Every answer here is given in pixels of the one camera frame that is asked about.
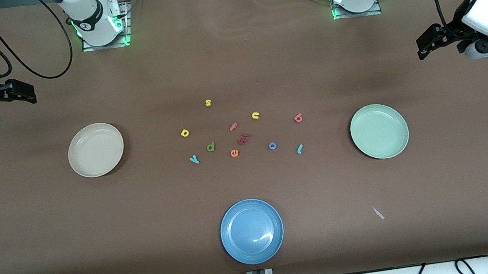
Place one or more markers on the yellow foam letter s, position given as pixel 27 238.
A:
pixel 208 102

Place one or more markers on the blue foam letter o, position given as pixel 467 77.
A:
pixel 273 145

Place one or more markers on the dark red foam letter a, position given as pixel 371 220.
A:
pixel 241 141

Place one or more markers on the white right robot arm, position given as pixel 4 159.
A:
pixel 91 19

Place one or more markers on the yellow foam letter p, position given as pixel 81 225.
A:
pixel 185 132

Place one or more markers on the yellow foam letter n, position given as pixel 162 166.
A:
pixel 256 116

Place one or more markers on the white paper scrap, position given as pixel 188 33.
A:
pixel 377 212

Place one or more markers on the pink foam letter f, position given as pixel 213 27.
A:
pixel 234 127

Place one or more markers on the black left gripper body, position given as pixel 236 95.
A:
pixel 450 32

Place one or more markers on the beige round plate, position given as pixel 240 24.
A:
pixel 96 150

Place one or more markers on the orange foam letter e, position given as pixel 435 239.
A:
pixel 234 153

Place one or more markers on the dark red foam letter i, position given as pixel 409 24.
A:
pixel 247 135

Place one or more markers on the green round plate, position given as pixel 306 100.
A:
pixel 379 131

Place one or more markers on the blue round plate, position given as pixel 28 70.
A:
pixel 252 231

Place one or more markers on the green foam letter d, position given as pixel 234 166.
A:
pixel 210 147

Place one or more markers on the pink foam letter b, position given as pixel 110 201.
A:
pixel 298 118

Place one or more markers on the teal foam letter y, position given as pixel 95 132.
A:
pixel 194 160

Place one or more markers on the teal foam letter l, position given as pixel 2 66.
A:
pixel 300 149

